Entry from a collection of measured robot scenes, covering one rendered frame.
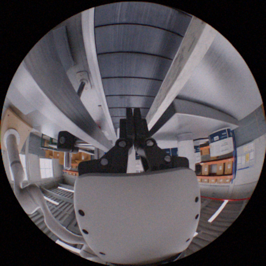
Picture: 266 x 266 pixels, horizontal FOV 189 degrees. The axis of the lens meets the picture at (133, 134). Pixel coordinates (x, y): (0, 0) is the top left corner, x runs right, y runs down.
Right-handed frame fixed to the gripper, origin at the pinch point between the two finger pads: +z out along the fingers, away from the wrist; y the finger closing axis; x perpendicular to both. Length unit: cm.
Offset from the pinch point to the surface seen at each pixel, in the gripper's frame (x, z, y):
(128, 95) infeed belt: 0.5, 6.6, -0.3
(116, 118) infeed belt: -7.9, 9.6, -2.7
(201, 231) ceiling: -189, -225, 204
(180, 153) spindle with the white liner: -25.6, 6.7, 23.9
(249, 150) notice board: -57, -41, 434
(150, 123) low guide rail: -3.7, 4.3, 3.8
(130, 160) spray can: -15.5, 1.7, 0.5
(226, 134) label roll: -12, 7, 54
